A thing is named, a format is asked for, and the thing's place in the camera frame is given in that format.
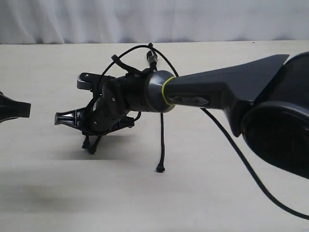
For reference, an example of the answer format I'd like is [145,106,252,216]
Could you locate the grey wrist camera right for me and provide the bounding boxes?
[77,72,97,91]

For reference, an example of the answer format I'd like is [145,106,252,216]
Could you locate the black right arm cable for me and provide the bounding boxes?
[100,44,309,221]

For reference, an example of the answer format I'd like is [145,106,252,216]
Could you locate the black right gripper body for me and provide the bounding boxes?
[81,95,135,135]

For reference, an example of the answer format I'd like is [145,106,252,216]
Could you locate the white backdrop curtain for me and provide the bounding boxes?
[0,0,309,44]

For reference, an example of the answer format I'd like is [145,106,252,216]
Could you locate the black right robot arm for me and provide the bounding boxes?
[55,52,309,178]

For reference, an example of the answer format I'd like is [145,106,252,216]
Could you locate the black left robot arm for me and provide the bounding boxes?
[0,92,31,123]

